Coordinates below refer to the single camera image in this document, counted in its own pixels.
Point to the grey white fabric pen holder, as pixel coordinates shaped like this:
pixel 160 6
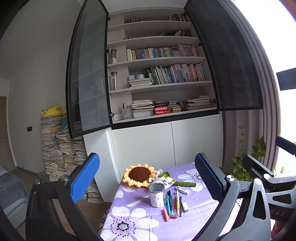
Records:
pixel 156 195

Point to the tall pile of papers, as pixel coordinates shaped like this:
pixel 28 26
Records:
pixel 57 150

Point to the small stack of books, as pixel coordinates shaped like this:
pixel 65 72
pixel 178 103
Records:
pixel 174 106

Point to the black rectangular panel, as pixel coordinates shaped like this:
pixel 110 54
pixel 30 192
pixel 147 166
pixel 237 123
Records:
pixel 286 79

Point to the messy stack of booklets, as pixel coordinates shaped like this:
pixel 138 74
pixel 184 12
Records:
pixel 197 103

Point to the red pen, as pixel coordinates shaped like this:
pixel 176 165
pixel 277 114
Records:
pixel 175 208

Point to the stack of magazines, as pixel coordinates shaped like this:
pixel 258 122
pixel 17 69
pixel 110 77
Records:
pixel 143 109

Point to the orange checked pen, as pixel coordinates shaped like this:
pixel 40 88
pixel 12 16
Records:
pixel 177 201

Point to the orange utility knife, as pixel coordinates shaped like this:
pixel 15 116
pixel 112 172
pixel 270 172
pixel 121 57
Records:
pixel 165 215

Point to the white bookcase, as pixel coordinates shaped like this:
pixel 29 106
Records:
pixel 143 143

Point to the brown room door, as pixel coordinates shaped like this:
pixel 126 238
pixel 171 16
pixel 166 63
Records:
pixel 5 134

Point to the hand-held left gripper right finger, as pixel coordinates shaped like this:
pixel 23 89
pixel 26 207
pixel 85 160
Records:
pixel 208 173

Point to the yellow plush toy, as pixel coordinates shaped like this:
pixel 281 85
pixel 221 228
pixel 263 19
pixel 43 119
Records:
pixel 52 110

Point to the grey blue bed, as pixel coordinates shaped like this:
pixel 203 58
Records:
pixel 12 197

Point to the wall switch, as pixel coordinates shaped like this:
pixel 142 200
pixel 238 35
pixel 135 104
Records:
pixel 29 128

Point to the blue pen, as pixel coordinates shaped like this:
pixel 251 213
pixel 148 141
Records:
pixel 170 209

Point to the white desk organizer box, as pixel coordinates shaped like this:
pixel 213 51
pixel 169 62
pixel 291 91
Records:
pixel 126 112

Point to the row of green pink books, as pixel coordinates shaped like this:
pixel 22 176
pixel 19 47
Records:
pixel 178 73

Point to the grey tape roll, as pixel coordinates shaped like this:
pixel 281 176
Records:
pixel 140 76

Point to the red books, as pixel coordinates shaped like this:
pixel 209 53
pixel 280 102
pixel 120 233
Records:
pixel 163 110

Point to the flat stack of white books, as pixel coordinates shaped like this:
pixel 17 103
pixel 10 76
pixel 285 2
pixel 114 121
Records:
pixel 140 82

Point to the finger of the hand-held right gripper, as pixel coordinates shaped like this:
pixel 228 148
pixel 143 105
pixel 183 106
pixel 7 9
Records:
pixel 279 208

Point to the leaning row of books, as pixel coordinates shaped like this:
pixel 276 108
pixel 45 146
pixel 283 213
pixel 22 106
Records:
pixel 177 33

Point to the short row of books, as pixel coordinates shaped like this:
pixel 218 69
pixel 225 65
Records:
pixel 178 17

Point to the long row of books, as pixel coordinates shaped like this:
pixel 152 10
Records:
pixel 161 52

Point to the clear wrap tag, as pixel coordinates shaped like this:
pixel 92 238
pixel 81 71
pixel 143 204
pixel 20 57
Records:
pixel 153 176

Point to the green crochet stem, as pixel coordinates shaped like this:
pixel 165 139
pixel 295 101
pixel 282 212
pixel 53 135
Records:
pixel 186 184

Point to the purple floral tablecloth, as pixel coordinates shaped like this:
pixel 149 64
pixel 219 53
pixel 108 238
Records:
pixel 129 215

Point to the sunflower printed card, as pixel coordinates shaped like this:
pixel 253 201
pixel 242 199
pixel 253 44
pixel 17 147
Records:
pixel 167 180

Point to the white eraser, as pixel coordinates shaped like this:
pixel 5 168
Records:
pixel 185 206

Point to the black marker pen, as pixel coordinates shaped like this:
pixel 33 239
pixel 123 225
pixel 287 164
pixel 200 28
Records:
pixel 167 199

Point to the tall clear glass jar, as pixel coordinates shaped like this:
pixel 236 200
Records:
pixel 113 81

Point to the white purple correction tape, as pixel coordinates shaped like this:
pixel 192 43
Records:
pixel 182 190

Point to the black slim pen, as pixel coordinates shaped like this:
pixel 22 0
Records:
pixel 180 206

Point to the dark glass bookcase door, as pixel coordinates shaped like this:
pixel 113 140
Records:
pixel 222 58
pixel 90 81

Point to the grey pink curtain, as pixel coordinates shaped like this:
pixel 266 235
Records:
pixel 261 92

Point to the crochet sunflower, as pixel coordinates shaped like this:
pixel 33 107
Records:
pixel 138 176

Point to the green leafy plant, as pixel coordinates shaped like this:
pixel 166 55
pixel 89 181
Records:
pixel 242 162

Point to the brown glass bottle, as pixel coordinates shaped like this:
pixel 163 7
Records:
pixel 113 56

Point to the grey green floor object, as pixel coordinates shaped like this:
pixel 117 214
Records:
pixel 44 176

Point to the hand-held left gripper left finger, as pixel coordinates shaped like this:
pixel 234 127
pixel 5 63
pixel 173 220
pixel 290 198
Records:
pixel 84 176

